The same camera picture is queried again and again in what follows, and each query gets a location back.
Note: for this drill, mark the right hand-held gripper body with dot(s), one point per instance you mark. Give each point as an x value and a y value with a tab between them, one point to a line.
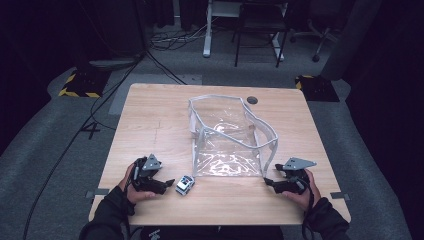
295	185

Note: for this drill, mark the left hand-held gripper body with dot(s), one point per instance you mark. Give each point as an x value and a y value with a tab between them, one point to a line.
146	181

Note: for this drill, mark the person's dark torso clothing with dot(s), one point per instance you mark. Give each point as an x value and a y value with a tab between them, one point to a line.
200	233

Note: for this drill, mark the hazard-striped black base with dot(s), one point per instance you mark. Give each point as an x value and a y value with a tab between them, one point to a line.
85	85
316	88

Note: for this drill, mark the person's right hand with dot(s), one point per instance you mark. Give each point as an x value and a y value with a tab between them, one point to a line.
308	198

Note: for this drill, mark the black metal chair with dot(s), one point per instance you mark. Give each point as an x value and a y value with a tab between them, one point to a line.
263	20

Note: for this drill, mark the grey curtain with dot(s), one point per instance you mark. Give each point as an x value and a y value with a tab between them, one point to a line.
350	40

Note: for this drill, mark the person's left hand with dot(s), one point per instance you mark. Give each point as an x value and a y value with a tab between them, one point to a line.
136	196

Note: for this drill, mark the clear plastic bag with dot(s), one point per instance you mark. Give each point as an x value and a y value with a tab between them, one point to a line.
230	146

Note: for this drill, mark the round table grommet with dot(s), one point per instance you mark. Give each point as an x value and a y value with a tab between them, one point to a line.
252	100

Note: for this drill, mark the office swivel chair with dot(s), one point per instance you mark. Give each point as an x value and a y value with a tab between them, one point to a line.
320	36

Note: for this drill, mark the grey tape strip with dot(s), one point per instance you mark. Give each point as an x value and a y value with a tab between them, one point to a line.
100	192
340	196

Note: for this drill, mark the white desk frame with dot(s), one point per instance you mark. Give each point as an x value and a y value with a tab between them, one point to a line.
207	33

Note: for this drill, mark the small toy car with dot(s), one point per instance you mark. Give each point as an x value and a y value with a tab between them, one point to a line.
185	185

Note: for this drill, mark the round stand base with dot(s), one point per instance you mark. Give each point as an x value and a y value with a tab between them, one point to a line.
113	63

